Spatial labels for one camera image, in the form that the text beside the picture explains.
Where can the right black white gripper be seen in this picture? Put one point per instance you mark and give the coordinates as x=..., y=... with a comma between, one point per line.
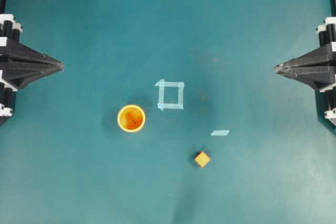
x=316, y=68

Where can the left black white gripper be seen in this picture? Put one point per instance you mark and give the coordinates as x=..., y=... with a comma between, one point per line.
x=16, y=75

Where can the yellow plastic cup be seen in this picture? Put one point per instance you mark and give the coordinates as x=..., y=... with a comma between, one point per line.
x=131, y=118

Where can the yellow wooden cube block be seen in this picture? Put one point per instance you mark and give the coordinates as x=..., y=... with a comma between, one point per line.
x=201, y=159

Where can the light blue tape strip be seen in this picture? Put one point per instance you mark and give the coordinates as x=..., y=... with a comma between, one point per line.
x=220, y=133

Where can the light blue tape square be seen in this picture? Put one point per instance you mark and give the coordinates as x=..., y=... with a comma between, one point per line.
x=170, y=95

